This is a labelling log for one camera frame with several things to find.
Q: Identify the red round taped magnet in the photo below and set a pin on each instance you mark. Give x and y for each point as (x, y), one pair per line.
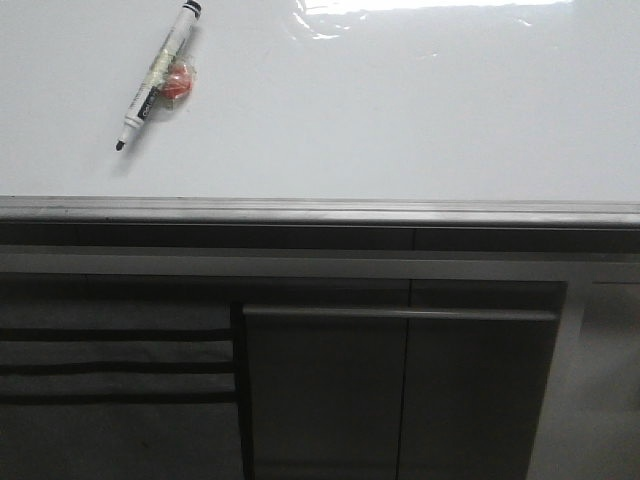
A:
(178, 83)

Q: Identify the white black whiteboard marker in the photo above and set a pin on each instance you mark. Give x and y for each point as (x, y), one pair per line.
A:
(158, 72)

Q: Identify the white whiteboard with tray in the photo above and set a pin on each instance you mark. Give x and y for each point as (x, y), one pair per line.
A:
(378, 112)

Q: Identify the grey striped cloth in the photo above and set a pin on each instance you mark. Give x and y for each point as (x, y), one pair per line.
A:
(117, 387)

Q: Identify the grey metal stand frame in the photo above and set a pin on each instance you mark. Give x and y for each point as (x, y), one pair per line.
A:
(400, 364)

